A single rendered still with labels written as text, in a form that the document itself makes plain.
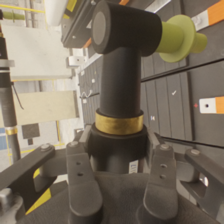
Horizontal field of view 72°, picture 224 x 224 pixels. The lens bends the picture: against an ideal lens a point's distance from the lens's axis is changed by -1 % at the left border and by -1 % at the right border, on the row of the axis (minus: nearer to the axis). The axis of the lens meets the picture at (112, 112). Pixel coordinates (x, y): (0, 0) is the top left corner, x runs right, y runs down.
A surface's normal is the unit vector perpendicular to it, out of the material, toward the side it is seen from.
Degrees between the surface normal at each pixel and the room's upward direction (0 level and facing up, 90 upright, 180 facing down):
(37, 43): 90
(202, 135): 0
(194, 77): 0
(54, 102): 90
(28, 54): 90
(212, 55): 0
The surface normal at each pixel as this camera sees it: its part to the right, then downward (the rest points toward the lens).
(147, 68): -0.88, 0.11
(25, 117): 0.47, 0.00
